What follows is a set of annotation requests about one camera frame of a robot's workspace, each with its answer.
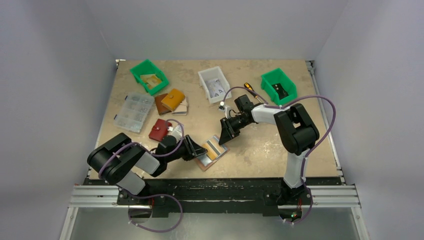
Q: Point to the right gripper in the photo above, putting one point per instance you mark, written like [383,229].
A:
[230,126]

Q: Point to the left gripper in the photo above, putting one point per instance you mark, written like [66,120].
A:
[192,149]

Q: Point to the gold card with black stripe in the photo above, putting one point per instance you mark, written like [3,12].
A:
[214,150]

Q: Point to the blue card sleeves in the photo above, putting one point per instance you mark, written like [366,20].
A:
[207,160]

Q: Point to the pink card holder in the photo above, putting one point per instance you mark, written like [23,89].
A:
[202,165]

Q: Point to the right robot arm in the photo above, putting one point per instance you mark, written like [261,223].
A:
[297,132]

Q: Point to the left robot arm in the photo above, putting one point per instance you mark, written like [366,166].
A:
[114,160]

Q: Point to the red card holder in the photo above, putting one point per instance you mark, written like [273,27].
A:
[159,130]

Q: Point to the beige card holder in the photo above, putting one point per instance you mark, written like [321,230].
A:
[182,109]

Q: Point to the cards in white bin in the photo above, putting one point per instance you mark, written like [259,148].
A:
[215,88]

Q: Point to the brown card holder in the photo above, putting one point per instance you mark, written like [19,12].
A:
[161,109]

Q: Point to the yellow card holder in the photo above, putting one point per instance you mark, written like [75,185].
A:
[173,99]

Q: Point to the cards in green bin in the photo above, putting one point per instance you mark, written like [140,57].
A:
[150,80]

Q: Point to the yellow black screwdriver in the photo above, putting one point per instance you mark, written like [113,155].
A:
[253,93]

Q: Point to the white bin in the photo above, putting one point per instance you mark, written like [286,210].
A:
[211,73]

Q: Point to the black item in bin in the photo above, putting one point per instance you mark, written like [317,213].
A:
[281,92]

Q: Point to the right green bin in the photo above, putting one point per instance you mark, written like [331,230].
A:
[278,76]

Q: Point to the green bin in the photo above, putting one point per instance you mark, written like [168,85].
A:
[147,67]
[278,76]

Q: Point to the clear compartment organizer box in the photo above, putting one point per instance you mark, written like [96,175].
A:
[134,112]

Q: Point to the left green bin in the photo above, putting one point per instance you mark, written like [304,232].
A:
[147,67]

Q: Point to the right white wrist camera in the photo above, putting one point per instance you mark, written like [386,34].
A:
[225,108]

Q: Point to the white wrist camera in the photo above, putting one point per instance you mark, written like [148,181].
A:
[225,108]
[176,132]

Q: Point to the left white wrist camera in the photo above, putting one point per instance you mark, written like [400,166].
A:
[176,132]

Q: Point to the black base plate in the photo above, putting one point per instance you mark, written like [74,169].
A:
[220,196]

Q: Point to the aluminium frame rail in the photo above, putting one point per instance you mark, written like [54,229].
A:
[102,196]

